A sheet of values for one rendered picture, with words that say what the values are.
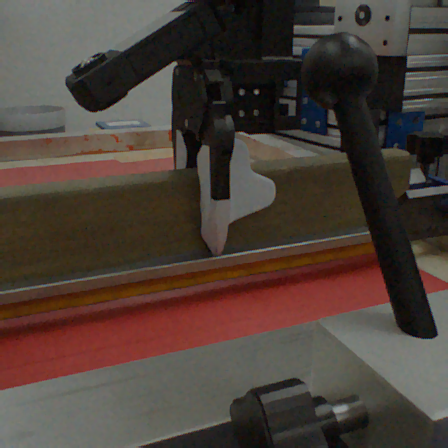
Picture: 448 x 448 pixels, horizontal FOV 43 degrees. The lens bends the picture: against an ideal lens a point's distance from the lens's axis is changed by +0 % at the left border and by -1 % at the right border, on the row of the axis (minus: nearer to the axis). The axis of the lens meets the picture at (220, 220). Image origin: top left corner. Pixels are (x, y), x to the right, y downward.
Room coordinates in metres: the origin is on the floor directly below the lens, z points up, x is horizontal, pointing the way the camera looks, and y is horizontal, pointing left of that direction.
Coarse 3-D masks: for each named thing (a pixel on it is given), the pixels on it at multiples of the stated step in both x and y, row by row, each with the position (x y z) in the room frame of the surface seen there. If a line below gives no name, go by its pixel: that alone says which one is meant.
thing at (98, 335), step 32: (192, 288) 0.44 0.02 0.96; (32, 320) 0.38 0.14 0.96; (64, 320) 0.38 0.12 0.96; (96, 320) 0.38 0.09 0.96; (128, 320) 0.38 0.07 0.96; (160, 320) 0.38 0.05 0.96; (192, 320) 0.38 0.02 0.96; (224, 320) 0.38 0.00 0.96; (0, 352) 0.34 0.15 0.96; (32, 352) 0.34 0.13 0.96; (64, 352) 0.34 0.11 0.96; (96, 352) 0.34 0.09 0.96; (128, 352) 0.34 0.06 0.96; (160, 352) 0.34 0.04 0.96; (0, 384) 0.30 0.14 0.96
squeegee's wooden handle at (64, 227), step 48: (0, 192) 0.38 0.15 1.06; (48, 192) 0.38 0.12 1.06; (96, 192) 0.39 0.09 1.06; (144, 192) 0.41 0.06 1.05; (192, 192) 0.42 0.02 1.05; (288, 192) 0.45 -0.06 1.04; (336, 192) 0.47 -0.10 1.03; (0, 240) 0.37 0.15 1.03; (48, 240) 0.38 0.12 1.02; (96, 240) 0.39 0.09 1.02; (144, 240) 0.41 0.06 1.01; (192, 240) 0.42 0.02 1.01; (240, 240) 0.44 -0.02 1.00
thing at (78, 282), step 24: (288, 240) 0.45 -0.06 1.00; (312, 240) 0.45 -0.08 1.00; (336, 240) 0.46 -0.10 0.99; (360, 240) 0.47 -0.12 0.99; (144, 264) 0.40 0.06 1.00; (168, 264) 0.40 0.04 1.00; (192, 264) 0.41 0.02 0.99; (216, 264) 0.41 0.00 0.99; (0, 288) 0.36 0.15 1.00; (24, 288) 0.36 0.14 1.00; (48, 288) 0.36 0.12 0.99; (72, 288) 0.37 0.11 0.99; (96, 288) 0.38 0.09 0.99
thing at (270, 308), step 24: (120, 168) 0.87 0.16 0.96; (144, 168) 0.87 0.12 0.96; (168, 168) 0.87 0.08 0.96; (312, 264) 0.49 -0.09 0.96; (336, 264) 0.49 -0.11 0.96; (360, 264) 0.49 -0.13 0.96; (216, 288) 0.44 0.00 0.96; (240, 288) 0.44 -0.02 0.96; (264, 288) 0.44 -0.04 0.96; (288, 288) 0.44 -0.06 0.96; (312, 288) 0.44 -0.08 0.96; (336, 288) 0.44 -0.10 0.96; (360, 288) 0.44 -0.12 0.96; (384, 288) 0.44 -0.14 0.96; (432, 288) 0.44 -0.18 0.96; (240, 312) 0.40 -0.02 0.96; (264, 312) 0.40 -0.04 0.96; (288, 312) 0.40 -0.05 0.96; (312, 312) 0.40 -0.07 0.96; (336, 312) 0.40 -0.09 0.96
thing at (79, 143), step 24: (0, 144) 0.91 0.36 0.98; (24, 144) 0.92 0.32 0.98; (48, 144) 0.94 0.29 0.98; (72, 144) 0.95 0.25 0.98; (96, 144) 0.97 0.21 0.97; (120, 144) 0.99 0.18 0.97; (144, 144) 1.00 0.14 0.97; (168, 144) 1.02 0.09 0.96; (264, 144) 0.89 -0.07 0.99; (288, 144) 0.88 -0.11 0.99; (432, 240) 0.54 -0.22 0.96
